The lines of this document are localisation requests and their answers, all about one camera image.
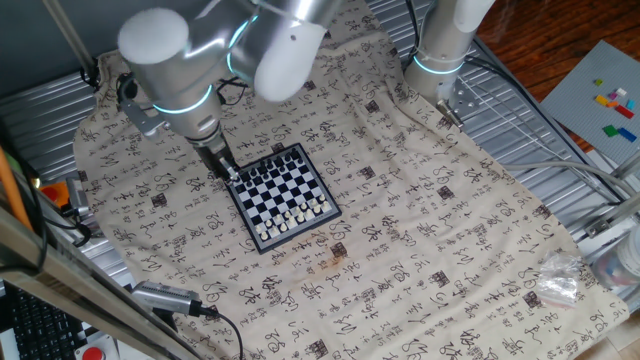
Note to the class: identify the silver depth camera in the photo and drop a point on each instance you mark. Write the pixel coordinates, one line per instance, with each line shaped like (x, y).
(165, 297)
(77, 195)

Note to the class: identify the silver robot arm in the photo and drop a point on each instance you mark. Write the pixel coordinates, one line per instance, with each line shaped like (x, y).
(170, 70)

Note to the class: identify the aluminium profile bar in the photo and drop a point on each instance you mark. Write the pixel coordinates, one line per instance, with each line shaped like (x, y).
(612, 216)
(627, 165)

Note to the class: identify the cyan toy brick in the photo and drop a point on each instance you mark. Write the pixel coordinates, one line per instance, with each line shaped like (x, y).
(631, 104)

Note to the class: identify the red mushroom emergency stop box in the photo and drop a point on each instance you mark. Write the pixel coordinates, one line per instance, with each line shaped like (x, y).
(93, 354)

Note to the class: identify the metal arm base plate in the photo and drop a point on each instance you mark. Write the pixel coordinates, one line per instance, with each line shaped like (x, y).
(467, 102)

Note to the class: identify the white chess rook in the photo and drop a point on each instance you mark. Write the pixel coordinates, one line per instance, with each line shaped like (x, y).
(262, 232)
(326, 205)

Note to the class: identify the white chess bishop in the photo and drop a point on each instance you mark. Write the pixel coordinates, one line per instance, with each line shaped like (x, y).
(280, 225)
(308, 213)

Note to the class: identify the white toy brick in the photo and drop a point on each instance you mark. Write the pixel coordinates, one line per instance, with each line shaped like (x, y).
(621, 92)

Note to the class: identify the beige calligraphy print cloth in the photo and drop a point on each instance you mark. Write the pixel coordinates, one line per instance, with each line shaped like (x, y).
(400, 225)

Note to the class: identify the orange pole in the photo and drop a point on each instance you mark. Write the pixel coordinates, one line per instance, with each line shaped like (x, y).
(12, 192)

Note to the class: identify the aluminium frame beam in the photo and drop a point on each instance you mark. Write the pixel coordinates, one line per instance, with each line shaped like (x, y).
(60, 280)

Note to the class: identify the blue toy brick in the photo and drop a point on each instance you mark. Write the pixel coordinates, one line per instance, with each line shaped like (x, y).
(627, 134)

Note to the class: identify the black pole clamp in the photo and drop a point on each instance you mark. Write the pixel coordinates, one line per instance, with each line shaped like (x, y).
(91, 75)

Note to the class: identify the yellow toy brick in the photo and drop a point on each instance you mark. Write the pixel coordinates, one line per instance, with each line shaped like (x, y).
(601, 100)

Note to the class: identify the magenta toy brick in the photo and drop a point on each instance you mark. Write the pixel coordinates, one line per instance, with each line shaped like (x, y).
(612, 95)

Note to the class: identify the clear plastic tub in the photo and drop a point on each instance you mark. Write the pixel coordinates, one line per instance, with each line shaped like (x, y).
(612, 270)

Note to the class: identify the white chess knight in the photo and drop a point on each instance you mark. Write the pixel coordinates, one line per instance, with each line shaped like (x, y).
(317, 209)
(271, 229)

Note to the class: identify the green toy brick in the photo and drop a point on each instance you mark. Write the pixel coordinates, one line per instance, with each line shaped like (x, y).
(610, 130)

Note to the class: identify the wrist camera metal bracket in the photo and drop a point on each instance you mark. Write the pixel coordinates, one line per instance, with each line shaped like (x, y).
(145, 122)

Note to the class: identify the black chess queen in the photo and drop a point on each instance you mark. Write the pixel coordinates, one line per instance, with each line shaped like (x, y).
(262, 167)

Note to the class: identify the black keyboard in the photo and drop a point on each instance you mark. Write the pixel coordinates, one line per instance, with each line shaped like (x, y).
(40, 330)

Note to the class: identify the white chess queen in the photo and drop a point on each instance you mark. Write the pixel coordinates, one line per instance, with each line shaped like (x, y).
(289, 221)

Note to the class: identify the clear plastic bag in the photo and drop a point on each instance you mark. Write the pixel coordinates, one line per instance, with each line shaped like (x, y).
(557, 282)

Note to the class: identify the black white magnetic chessboard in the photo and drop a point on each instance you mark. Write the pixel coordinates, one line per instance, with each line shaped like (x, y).
(282, 198)

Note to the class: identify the white plastic cup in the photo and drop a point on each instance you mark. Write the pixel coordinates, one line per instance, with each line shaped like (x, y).
(630, 257)

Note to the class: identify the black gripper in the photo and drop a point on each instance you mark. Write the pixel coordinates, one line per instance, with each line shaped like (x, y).
(214, 152)

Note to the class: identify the grey metal pole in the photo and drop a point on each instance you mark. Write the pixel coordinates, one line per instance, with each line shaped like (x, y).
(76, 42)

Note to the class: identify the orange box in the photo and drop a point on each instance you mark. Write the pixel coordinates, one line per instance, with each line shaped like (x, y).
(52, 194)

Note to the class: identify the metal base connector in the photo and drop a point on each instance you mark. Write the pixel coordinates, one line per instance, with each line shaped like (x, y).
(450, 116)

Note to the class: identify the white chess king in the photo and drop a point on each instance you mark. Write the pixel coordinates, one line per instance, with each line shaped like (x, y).
(298, 217)

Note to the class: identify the black chess king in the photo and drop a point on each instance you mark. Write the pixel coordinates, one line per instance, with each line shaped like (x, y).
(270, 164)

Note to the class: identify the red toy brick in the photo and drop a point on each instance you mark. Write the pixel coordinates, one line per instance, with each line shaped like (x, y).
(624, 111)

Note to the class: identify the grey brick baseplate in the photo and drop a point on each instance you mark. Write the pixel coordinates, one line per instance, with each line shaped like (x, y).
(575, 100)

